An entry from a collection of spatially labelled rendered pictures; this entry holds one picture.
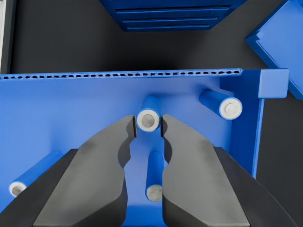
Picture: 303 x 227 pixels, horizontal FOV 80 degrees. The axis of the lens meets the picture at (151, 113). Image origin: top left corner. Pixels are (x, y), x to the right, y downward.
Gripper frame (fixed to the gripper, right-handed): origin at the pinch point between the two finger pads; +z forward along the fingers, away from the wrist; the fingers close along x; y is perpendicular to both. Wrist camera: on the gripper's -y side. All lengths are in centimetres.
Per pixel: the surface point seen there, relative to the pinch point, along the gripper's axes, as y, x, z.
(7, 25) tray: -5, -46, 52
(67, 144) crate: 6.8, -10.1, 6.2
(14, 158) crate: 8.5, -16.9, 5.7
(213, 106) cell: 0.5, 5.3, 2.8
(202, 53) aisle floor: 5, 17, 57
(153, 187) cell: 6.4, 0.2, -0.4
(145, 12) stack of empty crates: -7.5, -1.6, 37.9
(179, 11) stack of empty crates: -7.5, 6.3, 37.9
